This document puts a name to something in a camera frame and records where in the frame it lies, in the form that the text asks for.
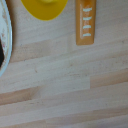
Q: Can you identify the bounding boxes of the yellow bowl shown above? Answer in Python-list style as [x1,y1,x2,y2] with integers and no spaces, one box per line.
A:
[20,0,69,22]

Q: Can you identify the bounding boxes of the white plate floral rim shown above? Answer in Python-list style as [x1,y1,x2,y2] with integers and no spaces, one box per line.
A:
[0,0,14,78]

